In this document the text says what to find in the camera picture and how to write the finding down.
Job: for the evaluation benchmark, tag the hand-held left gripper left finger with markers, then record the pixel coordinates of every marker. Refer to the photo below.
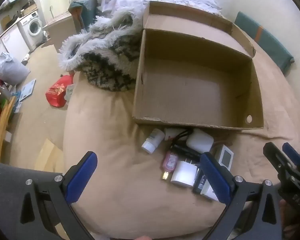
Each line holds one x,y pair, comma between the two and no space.
81,180

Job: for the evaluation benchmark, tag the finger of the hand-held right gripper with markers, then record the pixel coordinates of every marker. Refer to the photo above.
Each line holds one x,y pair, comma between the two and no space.
291,152
275,155

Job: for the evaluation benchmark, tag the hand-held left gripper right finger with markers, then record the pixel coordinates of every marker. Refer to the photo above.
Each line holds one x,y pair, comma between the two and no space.
215,180

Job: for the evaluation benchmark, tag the white remote control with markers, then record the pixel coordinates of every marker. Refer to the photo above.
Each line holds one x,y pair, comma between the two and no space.
225,156

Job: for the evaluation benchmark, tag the white charger plug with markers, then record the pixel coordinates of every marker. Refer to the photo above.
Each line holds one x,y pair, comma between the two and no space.
183,175

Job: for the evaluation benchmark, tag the pink hand sanitizer bottle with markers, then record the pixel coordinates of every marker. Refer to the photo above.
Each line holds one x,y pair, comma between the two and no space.
169,161

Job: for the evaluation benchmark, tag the white pill bottle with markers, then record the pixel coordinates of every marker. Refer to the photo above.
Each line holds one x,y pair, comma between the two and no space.
152,140

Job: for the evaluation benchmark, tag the cardboard box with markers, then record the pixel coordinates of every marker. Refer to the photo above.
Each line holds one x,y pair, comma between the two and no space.
190,87

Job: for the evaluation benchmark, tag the person's right hand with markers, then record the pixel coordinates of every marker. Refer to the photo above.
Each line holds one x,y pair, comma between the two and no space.
286,217

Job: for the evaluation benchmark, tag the white flat device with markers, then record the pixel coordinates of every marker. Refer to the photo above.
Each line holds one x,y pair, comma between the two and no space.
210,193

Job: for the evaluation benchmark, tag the black rectangular device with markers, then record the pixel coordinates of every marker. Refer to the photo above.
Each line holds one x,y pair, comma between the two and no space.
200,180

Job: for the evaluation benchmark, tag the flat cardboard piece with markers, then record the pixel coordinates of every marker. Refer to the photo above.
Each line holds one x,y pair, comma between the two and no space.
48,156

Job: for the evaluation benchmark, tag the white rounded case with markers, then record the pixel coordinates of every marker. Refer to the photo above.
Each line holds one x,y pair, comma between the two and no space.
199,140

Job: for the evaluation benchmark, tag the red gift bag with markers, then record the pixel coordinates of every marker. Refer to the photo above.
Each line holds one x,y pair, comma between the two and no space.
57,92

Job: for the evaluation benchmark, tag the wooden chair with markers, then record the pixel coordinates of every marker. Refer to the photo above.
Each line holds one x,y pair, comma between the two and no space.
2,125

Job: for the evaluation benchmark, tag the flat bathroom scale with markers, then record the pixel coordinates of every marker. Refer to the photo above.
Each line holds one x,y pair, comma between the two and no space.
27,90

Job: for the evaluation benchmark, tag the teal cushion with orange stripe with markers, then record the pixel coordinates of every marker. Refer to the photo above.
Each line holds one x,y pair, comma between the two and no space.
267,40

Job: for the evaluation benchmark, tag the fluffy white patterned blanket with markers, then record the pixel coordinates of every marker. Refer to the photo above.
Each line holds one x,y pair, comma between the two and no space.
100,60

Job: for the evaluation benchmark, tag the white plastic bag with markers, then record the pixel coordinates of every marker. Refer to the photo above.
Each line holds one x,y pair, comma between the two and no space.
10,70

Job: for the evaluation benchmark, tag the small white container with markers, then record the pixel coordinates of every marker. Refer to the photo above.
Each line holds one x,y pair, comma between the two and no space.
26,57

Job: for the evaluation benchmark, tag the small beige table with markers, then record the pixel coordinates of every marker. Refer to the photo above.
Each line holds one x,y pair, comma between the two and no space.
58,32

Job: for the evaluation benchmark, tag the white kitchen cabinet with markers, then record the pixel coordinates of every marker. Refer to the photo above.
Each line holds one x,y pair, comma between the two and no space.
11,43

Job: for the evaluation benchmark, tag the white washing machine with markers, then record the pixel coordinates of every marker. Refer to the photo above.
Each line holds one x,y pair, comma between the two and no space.
33,26

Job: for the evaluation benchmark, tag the teal pillow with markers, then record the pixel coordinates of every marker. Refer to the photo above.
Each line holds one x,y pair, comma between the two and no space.
86,12

